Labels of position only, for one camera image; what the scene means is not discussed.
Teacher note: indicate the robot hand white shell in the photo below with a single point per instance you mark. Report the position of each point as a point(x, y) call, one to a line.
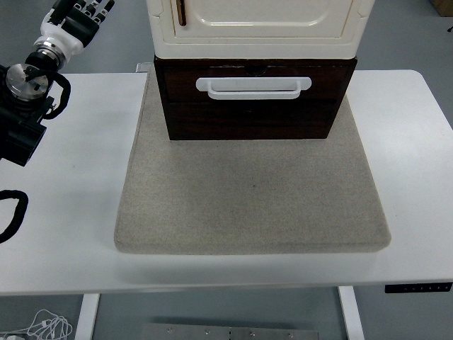
point(58, 33)

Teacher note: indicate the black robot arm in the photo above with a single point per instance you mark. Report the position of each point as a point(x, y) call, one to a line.
point(17, 117)

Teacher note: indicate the cream plastic cabinet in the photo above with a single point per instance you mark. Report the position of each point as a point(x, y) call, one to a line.
point(262, 39)

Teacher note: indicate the dark brown wooden drawer housing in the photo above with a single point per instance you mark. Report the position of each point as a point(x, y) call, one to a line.
point(247, 122)

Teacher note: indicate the beige fabric mat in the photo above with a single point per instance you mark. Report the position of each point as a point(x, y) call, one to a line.
point(247, 198)

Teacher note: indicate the white table leg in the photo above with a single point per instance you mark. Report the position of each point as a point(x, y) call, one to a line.
point(86, 317)
point(351, 313)

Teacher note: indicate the brown cardboard box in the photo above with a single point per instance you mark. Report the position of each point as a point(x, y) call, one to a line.
point(444, 6)

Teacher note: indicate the black table control panel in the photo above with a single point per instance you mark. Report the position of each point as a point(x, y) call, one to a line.
point(417, 288)

